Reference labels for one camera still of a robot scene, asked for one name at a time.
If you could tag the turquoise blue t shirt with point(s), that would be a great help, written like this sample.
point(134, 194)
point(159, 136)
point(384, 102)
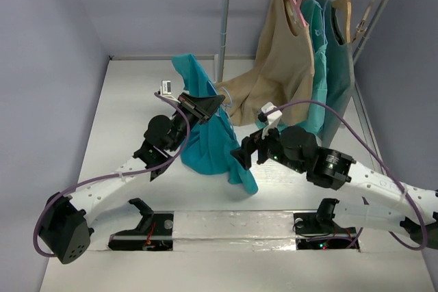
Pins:
point(210, 144)

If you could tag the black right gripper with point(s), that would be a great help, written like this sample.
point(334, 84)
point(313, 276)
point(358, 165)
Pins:
point(250, 148)

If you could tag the teal green t shirt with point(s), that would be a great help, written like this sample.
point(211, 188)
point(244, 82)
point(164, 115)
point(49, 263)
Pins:
point(310, 116)

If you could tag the dark teal grey shirt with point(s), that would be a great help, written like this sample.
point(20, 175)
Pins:
point(340, 77)

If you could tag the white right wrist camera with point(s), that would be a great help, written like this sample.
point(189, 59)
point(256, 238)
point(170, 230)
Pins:
point(270, 117)

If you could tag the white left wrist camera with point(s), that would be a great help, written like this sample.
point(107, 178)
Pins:
point(166, 88)

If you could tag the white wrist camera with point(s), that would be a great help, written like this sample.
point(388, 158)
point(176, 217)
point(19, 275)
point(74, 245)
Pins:
point(270, 117)
point(166, 88)

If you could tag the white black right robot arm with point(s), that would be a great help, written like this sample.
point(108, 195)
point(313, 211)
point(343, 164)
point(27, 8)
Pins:
point(392, 206)

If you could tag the wooden clip hanger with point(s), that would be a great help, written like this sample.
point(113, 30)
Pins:
point(361, 27)

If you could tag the wooden coat hanger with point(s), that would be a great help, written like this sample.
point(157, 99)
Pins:
point(345, 8)

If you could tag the light blue wire hanger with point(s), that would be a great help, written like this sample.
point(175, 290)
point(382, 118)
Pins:
point(226, 107)

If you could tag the beige t shirt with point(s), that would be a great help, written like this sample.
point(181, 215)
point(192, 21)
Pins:
point(283, 69)

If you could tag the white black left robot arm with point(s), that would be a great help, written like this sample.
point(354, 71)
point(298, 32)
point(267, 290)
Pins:
point(65, 228)

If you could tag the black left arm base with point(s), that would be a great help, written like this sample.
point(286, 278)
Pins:
point(152, 233)

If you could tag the blue hanger on rack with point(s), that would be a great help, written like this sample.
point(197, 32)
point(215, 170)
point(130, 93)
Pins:
point(324, 21)

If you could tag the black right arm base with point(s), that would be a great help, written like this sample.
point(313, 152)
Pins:
point(316, 230)

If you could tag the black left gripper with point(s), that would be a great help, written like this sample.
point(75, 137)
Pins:
point(200, 109)

